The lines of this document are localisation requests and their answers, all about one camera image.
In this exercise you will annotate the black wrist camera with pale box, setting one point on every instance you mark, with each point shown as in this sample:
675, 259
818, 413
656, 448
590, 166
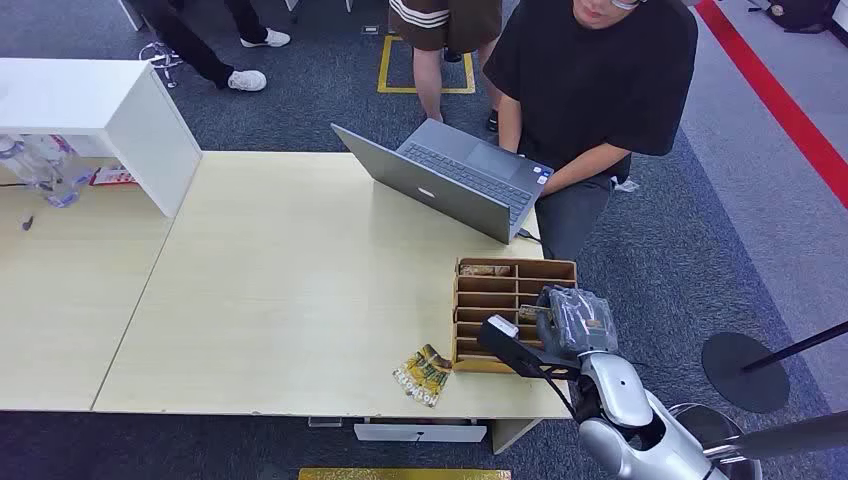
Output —
507, 341

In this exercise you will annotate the walking person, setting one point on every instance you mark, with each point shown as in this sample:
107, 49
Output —
192, 43

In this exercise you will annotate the clear plastic bottle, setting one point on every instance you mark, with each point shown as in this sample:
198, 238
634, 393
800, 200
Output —
36, 169

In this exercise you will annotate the seated person's right forearm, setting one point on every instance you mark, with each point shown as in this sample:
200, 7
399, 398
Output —
509, 126

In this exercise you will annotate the small patterned card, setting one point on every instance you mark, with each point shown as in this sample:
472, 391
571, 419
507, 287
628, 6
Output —
528, 313

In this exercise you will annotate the white under-desk drawer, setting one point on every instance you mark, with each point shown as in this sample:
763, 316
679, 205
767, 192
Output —
419, 433

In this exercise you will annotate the red white leaflet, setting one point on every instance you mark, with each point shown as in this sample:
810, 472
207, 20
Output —
112, 176

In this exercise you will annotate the black stand pole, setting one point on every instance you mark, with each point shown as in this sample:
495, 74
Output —
798, 346

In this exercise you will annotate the wooden desk leg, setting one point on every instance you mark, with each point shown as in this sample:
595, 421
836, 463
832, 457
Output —
513, 434

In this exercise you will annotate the black round stand base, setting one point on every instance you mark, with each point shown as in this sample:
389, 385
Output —
735, 378

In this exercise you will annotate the shiny round robot base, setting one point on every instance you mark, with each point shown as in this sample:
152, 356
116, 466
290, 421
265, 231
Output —
712, 424

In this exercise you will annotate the standing person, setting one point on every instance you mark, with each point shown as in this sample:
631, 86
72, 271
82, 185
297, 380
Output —
444, 26

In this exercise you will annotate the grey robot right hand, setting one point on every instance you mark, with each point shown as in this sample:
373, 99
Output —
575, 323

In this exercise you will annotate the black bag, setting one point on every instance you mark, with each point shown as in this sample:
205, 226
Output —
803, 13

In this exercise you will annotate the brown patterned card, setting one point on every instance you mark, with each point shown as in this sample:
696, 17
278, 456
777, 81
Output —
484, 270

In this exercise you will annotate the cardboard slotted organizer box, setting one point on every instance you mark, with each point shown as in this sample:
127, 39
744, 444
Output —
487, 295

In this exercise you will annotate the small dark clip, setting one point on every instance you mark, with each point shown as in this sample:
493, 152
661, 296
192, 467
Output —
27, 223

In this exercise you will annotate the grey open laptop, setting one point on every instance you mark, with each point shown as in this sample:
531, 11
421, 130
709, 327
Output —
440, 185

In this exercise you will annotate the grey metal pole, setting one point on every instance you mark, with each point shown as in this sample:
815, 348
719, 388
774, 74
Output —
788, 437

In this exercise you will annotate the white shelf cabinet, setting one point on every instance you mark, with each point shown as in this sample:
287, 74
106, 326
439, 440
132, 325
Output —
119, 112

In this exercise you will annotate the grey floor outlet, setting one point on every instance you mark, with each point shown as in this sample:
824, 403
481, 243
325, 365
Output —
370, 30

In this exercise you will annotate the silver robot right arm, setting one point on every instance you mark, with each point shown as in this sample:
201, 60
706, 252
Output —
619, 394

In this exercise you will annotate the seated person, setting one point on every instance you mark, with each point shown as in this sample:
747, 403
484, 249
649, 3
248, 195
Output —
590, 79

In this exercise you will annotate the seated person's left forearm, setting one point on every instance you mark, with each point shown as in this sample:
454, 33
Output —
583, 169

